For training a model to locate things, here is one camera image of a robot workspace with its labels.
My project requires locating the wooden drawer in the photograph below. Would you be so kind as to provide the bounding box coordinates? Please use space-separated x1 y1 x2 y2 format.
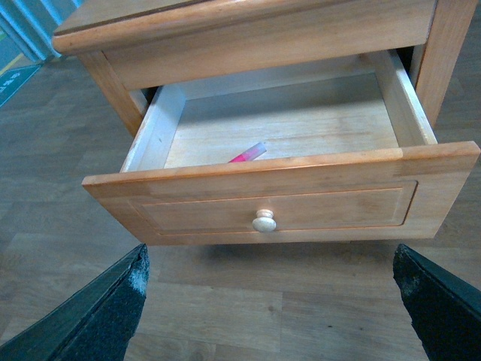
83 50 480 245

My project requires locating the wooden nightstand cabinet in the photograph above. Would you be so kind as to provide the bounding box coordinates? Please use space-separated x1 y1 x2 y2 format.
52 1 477 135

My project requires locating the grey-green pleated curtain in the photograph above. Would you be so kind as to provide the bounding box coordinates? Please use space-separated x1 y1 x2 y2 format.
1 0 83 62

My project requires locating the blue floor sign sticker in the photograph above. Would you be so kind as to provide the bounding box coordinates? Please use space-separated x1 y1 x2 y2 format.
0 65 41 106

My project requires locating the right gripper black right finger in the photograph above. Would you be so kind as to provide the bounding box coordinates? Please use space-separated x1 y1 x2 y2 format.
393 244 480 360

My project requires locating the pink marker with white caps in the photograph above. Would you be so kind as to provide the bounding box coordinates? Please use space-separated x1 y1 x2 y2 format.
229 142 267 163

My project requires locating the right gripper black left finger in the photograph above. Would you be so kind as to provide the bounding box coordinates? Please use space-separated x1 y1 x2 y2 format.
1 244 150 360

